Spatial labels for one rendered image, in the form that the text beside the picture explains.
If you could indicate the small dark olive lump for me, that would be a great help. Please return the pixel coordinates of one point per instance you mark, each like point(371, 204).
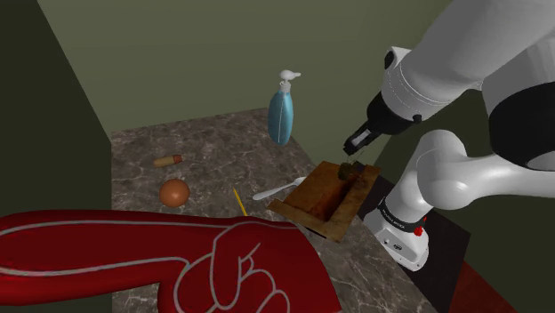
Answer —
point(347, 172)

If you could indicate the red foam finger hand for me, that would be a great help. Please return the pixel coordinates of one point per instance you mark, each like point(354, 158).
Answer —
point(130, 242)

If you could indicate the brown egg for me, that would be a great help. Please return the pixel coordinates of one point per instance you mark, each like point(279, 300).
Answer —
point(174, 193)

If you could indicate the brown wooden tray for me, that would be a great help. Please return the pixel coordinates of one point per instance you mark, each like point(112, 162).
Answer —
point(321, 199)

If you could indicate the blue soap dispenser bottle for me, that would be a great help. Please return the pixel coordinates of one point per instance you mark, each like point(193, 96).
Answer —
point(280, 117)

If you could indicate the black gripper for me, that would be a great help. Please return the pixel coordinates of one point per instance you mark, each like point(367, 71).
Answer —
point(381, 121)

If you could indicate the yellow pencil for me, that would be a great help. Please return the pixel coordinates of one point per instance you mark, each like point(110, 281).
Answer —
point(239, 202)

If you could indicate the white plastic spoon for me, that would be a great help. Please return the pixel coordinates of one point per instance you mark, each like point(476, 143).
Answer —
point(269, 193)

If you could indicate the dark robot stand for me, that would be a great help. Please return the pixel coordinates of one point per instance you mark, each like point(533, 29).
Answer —
point(446, 242)

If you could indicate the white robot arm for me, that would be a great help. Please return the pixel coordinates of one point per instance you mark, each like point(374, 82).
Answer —
point(442, 177)

